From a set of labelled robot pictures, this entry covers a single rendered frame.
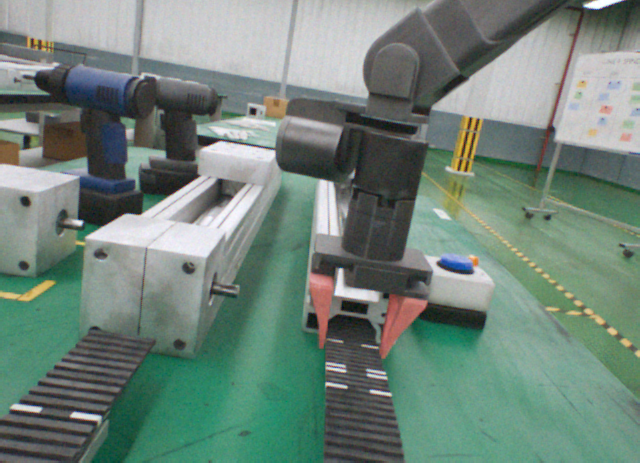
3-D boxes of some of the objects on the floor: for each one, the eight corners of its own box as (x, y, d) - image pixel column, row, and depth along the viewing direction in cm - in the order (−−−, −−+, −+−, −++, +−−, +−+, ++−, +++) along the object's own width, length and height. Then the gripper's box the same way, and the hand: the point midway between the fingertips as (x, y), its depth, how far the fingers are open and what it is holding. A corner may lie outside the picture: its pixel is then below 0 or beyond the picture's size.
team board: (518, 216, 640) (564, 50, 593) (550, 219, 658) (598, 58, 611) (622, 258, 504) (695, 45, 457) (660, 260, 522) (733, 56, 475)
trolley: (40, 164, 466) (44, 45, 441) (-27, 154, 460) (-27, 32, 435) (84, 151, 565) (89, 54, 541) (30, 142, 559) (32, 43, 535)
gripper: (326, 187, 42) (295, 359, 46) (451, 208, 42) (410, 378, 46) (326, 174, 48) (299, 326, 52) (433, 193, 49) (399, 342, 53)
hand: (353, 342), depth 49 cm, fingers open, 6 cm apart
